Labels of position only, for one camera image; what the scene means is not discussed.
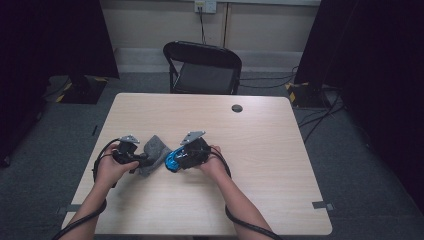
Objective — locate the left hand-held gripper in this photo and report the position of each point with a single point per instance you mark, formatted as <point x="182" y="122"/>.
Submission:
<point x="125" y="153"/>

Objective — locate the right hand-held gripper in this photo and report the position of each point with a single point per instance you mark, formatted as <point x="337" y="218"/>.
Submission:
<point x="193" y="155"/>

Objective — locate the blue toy car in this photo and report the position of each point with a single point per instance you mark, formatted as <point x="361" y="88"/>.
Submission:
<point x="171" y="161"/>

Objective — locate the grey cloth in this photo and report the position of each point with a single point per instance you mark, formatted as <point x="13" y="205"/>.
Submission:
<point x="156" y="151"/>

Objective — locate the person's right hand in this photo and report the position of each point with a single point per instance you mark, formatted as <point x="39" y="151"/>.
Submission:
<point x="215" y="163"/>

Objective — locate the person's left hand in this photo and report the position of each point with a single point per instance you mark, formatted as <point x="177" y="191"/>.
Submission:
<point x="108" y="170"/>

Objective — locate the black stand base yellow stripes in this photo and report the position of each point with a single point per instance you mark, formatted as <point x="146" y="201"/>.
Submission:
<point x="306" y="96"/>
<point x="83" y="93"/>

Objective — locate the grey tape mark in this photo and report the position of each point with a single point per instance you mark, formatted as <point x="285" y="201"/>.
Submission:
<point x="321" y="205"/>
<point x="75" y="208"/>

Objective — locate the black folding chair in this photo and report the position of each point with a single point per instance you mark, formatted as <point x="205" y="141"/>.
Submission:
<point x="203" y="75"/>

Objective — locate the black curtain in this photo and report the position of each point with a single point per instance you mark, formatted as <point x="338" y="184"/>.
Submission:
<point x="50" y="40"/>
<point x="373" y="66"/>

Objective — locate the beige wall conduit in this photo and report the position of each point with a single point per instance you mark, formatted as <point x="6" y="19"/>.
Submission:
<point x="226" y="23"/>

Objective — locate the white wall socket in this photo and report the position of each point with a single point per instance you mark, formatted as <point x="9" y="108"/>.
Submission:
<point x="205" y="6"/>

